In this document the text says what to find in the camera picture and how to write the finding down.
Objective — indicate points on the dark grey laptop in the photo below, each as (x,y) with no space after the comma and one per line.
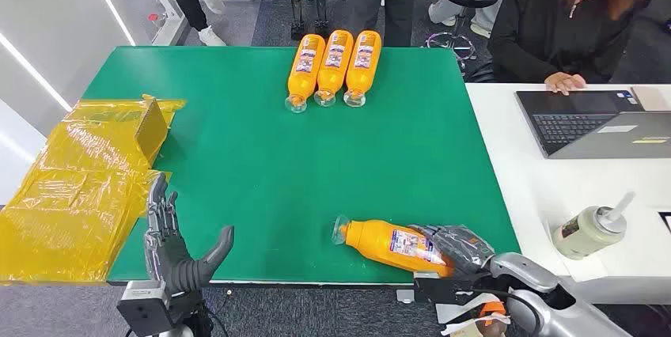
(571,125)

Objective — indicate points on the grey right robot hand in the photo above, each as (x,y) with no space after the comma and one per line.
(170,256)

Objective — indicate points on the yellow film wrapped cardboard box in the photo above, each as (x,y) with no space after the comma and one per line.
(78,193)

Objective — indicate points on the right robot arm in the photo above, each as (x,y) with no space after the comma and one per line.
(191,285)

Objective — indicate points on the orange tape piece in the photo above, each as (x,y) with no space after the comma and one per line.
(493,309)

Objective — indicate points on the seated person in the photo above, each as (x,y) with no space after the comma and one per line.
(545,30)

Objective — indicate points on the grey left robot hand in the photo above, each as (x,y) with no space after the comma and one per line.
(461,248)

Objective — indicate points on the white paper tag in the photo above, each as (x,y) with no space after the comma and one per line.
(461,327)

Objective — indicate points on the person's hand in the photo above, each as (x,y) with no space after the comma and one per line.
(563,83)

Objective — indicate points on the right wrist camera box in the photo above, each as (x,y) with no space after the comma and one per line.
(144,311)

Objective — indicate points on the white metal floor rail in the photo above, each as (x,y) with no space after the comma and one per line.
(170,30)

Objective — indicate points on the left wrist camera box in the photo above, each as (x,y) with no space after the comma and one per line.
(435,287)

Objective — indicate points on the green table mat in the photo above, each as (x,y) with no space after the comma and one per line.
(262,167)

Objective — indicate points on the orange bottle with clear cap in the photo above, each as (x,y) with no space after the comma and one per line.
(363,64)
(377,243)
(334,64)
(305,67)

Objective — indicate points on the white bottle with nozzle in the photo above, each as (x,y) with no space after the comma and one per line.
(582,232)

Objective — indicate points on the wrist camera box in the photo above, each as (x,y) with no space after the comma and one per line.
(435,287)
(144,311)

